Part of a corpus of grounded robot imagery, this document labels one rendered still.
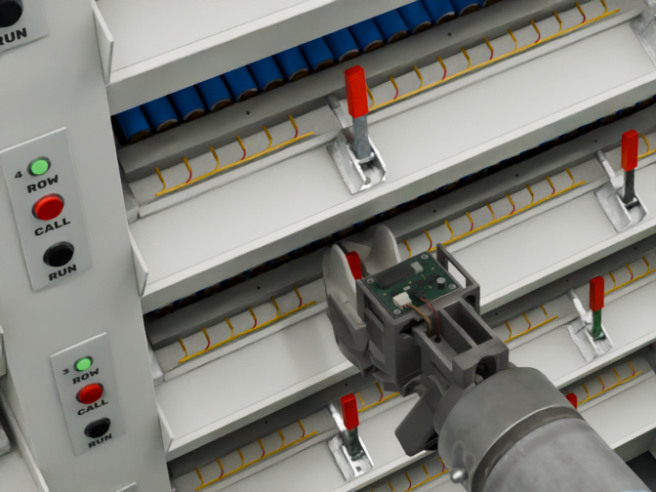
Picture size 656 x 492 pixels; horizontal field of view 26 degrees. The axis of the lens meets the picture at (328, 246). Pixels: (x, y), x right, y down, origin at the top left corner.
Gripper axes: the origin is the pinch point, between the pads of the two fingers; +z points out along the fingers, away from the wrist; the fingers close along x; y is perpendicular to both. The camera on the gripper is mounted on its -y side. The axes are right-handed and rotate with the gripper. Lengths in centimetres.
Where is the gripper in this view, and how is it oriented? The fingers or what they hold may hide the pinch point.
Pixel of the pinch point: (343, 263)
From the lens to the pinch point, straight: 110.6
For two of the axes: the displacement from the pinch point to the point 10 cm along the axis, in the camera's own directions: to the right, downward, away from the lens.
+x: -8.7, 3.8, -3.2
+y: -0.6, -7.3, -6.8
